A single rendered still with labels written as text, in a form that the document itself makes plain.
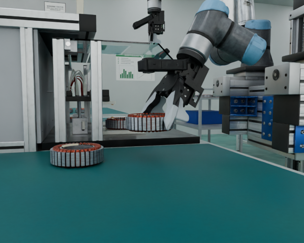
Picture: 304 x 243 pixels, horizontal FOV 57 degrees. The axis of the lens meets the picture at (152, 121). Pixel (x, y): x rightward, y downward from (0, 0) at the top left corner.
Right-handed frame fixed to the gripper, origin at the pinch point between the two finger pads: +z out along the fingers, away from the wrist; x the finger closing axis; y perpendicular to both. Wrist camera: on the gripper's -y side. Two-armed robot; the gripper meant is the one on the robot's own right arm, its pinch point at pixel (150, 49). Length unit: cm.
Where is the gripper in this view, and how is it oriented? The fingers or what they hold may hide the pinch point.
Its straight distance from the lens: 154.1
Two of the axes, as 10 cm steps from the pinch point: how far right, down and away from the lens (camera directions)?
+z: 0.0, 10.0, 0.8
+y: 9.9, -0.1, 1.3
